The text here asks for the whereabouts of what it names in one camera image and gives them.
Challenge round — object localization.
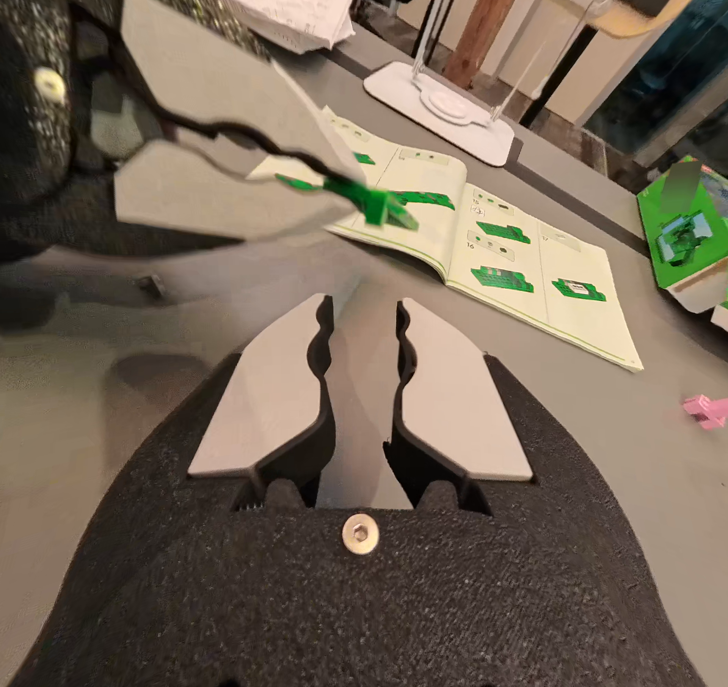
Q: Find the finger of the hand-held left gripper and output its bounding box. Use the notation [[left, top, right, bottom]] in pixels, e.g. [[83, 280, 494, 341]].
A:
[[114, 141, 356, 242], [119, 0, 367, 188]]

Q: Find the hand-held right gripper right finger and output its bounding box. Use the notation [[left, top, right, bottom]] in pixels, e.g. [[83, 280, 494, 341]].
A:
[[384, 298, 534, 483]]

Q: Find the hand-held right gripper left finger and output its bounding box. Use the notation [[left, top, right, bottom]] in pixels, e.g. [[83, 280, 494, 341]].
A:
[[188, 293, 337, 480]]

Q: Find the green brick plate assembly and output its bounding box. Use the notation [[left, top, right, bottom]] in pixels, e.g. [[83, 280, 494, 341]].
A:
[[276, 174, 420, 231]]

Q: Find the grey desk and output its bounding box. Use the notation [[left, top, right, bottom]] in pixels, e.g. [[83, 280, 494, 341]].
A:
[[0, 16, 728, 687]]

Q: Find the open building instruction booklet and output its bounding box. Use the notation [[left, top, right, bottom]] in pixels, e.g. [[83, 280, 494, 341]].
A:
[[247, 105, 645, 372]]

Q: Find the black board on white stand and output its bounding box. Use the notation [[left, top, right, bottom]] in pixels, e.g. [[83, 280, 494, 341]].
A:
[[364, 0, 728, 167]]

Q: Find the pink brick pig figure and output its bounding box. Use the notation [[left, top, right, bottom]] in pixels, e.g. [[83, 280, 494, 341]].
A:
[[682, 394, 728, 431]]

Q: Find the green toy set box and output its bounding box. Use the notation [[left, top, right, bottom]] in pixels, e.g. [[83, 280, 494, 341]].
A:
[[637, 157, 728, 329]]

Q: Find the wooden post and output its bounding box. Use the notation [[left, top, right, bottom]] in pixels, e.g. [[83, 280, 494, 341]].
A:
[[444, 0, 521, 87]]

